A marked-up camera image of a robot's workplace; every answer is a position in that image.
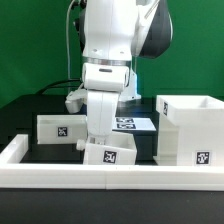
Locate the black cable at base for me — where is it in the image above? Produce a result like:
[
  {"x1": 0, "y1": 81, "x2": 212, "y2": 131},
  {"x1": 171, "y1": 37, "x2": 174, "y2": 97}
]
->
[{"x1": 35, "y1": 79, "x2": 84, "y2": 96}]

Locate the white drawer box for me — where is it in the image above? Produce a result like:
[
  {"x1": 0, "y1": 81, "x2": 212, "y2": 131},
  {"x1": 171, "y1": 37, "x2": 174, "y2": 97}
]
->
[
  {"x1": 76, "y1": 132, "x2": 137, "y2": 165},
  {"x1": 37, "y1": 115, "x2": 87, "y2": 144}
]

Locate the white drawer cabinet frame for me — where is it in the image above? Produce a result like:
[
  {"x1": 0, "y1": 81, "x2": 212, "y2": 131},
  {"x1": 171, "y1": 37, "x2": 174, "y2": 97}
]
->
[{"x1": 154, "y1": 95, "x2": 224, "y2": 167}]

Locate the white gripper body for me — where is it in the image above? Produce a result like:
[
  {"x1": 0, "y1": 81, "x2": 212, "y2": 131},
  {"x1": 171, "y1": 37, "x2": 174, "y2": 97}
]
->
[{"x1": 65, "y1": 63, "x2": 129, "y2": 142}]

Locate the white cable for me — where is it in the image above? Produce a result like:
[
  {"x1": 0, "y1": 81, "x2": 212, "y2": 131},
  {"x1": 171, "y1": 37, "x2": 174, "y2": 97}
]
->
[{"x1": 65, "y1": 0, "x2": 76, "y2": 96}]

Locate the paper sheet with markers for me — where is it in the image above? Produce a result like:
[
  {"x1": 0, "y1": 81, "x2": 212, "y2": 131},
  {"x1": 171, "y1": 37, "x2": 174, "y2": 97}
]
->
[{"x1": 113, "y1": 117, "x2": 156, "y2": 131}]

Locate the white U-shaped fence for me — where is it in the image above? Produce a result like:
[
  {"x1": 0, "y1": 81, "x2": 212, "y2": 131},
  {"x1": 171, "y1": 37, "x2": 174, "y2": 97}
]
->
[{"x1": 0, "y1": 134, "x2": 224, "y2": 191}]

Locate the white front drawer box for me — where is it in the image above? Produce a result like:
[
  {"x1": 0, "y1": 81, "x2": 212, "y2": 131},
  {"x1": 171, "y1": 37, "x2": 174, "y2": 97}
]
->
[{"x1": 76, "y1": 132, "x2": 137, "y2": 165}]

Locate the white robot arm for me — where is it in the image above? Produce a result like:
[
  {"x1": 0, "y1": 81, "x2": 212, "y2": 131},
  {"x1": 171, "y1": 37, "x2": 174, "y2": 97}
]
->
[{"x1": 66, "y1": 0, "x2": 173, "y2": 144}]

